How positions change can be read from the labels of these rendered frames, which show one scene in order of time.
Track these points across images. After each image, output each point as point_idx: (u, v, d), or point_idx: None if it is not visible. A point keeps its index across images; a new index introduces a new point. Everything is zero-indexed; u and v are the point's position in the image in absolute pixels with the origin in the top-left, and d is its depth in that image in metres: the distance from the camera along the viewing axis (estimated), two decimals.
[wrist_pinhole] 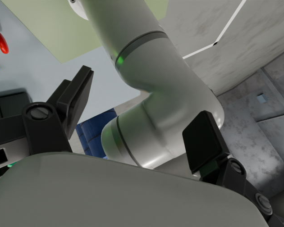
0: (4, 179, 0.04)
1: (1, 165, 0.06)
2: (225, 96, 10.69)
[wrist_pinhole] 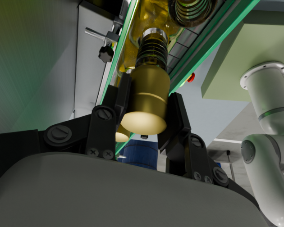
0: (4, 179, 0.04)
1: None
2: None
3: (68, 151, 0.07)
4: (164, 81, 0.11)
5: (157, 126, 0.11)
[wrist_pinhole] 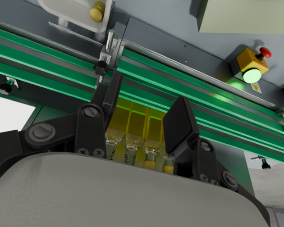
0: (4, 179, 0.04)
1: None
2: None
3: (53, 149, 0.07)
4: (145, 164, 0.40)
5: None
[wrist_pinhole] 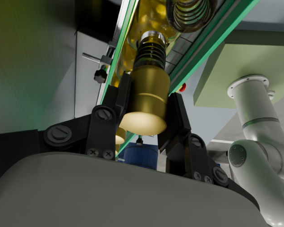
0: (4, 179, 0.04)
1: None
2: None
3: (68, 151, 0.07)
4: None
5: None
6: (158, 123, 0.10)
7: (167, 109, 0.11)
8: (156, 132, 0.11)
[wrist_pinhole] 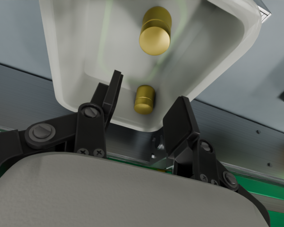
0: (4, 179, 0.04)
1: None
2: None
3: (53, 149, 0.07)
4: None
5: None
6: None
7: None
8: None
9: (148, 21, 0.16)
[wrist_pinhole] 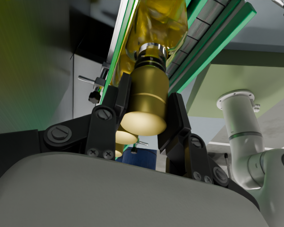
0: (4, 179, 0.04)
1: None
2: None
3: (68, 151, 0.07)
4: None
5: (117, 154, 0.20)
6: (131, 137, 0.15)
7: None
8: (131, 143, 0.17)
9: (133, 95, 0.10)
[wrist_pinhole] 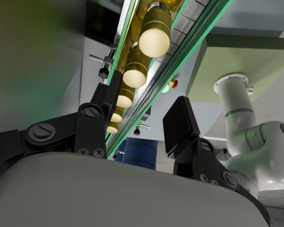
0: (4, 179, 0.04)
1: None
2: (272, 211, 8.59)
3: (53, 149, 0.07)
4: None
5: (128, 102, 0.25)
6: (142, 77, 0.20)
7: (146, 71, 0.21)
8: (141, 84, 0.21)
9: (148, 23, 0.16)
